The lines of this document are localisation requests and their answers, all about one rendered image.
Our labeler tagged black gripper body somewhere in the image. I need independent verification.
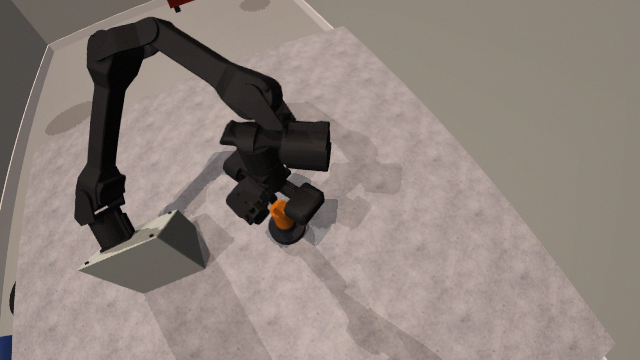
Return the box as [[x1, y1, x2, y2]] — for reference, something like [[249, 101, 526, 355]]
[[223, 149, 325, 226]]

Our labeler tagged black round pedestal with silver shaft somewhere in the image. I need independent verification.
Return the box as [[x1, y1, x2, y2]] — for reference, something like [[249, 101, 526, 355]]
[[269, 216, 306, 245]]

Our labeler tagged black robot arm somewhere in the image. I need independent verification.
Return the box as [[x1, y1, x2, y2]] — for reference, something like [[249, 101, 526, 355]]
[[74, 17, 331, 253]]

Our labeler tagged orange knob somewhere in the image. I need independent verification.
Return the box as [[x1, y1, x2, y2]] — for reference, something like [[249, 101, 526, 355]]
[[270, 200, 294, 229]]

